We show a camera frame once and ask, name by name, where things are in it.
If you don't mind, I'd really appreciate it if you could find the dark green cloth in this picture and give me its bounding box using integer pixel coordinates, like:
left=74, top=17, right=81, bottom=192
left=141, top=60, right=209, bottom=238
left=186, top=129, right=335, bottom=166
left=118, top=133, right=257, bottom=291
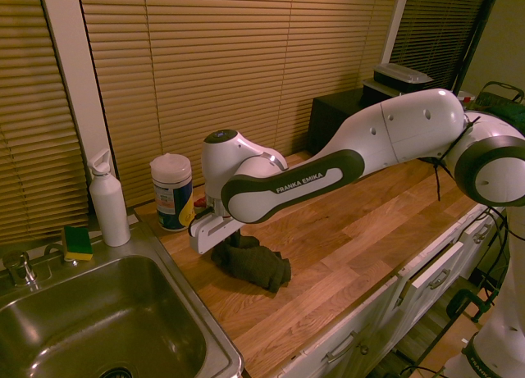
left=211, top=235, right=292, bottom=292

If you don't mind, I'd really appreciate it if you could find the wide beige window blind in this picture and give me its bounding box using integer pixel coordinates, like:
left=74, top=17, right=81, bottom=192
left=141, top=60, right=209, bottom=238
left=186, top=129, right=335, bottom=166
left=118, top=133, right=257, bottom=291
left=77, top=0, right=401, bottom=207

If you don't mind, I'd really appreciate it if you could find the black microwave oven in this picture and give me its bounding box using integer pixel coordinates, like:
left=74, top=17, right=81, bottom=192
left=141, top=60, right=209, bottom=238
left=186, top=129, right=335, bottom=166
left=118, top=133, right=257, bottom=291
left=308, top=89, right=368, bottom=157

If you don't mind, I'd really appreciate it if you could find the black camera stand pole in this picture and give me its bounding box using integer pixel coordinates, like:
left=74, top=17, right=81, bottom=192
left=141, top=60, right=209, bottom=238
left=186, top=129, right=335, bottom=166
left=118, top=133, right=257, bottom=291
left=450, top=0, right=504, bottom=97

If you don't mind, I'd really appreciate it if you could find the Lysol wipes canister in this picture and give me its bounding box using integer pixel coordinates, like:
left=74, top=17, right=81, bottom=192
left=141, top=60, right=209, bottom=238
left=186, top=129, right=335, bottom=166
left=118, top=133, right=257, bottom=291
left=149, top=152, right=195, bottom=232

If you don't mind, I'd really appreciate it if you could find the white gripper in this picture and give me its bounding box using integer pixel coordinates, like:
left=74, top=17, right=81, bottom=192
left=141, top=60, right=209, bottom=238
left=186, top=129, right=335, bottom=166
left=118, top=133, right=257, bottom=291
left=187, top=215, right=244, bottom=256

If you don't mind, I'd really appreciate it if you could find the white water bottle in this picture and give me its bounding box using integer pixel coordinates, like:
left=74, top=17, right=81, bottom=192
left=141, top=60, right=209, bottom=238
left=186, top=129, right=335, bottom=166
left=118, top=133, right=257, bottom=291
left=87, top=148, right=131, bottom=248

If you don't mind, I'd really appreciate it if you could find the metal faucet handle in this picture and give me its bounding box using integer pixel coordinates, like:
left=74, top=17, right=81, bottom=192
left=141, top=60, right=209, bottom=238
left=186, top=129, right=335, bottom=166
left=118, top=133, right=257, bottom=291
left=2, top=249, right=40, bottom=288

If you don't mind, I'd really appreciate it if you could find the black wire basket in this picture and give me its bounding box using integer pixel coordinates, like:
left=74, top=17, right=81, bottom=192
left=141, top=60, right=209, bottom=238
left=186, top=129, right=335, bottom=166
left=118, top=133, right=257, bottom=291
left=477, top=81, right=525, bottom=119

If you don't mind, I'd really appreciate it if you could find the narrow beige window blind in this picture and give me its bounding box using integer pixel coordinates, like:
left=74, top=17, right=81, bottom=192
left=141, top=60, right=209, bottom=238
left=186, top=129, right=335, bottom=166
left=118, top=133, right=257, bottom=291
left=0, top=0, right=89, bottom=244

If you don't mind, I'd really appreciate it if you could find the open white drawer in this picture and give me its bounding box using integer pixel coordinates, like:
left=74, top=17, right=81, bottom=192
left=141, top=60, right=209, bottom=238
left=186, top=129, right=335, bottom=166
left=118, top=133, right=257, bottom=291
left=399, top=240, right=467, bottom=301

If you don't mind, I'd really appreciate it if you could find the dark window blind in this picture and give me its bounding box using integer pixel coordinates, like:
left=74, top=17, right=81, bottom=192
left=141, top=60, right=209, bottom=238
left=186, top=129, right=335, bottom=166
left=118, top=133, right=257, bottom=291
left=389, top=0, right=491, bottom=93

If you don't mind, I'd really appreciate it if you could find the black clamp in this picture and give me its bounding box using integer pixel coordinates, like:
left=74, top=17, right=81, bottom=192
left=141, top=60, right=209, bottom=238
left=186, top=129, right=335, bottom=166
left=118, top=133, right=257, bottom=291
left=445, top=287, right=504, bottom=324

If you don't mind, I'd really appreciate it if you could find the green and yellow sponge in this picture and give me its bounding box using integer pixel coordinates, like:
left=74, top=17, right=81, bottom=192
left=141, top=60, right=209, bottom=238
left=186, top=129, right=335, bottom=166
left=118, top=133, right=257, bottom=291
left=61, top=225, right=94, bottom=263

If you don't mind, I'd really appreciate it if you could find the black food container with lid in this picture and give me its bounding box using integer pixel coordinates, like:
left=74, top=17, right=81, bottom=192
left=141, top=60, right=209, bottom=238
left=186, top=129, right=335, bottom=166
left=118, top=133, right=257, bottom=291
left=372, top=63, right=434, bottom=87
left=361, top=78, right=413, bottom=97

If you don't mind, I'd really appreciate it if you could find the stainless steel sink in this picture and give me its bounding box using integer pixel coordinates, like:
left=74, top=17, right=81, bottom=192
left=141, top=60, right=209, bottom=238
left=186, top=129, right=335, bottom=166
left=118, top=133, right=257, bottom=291
left=0, top=221, right=245, bottom=378

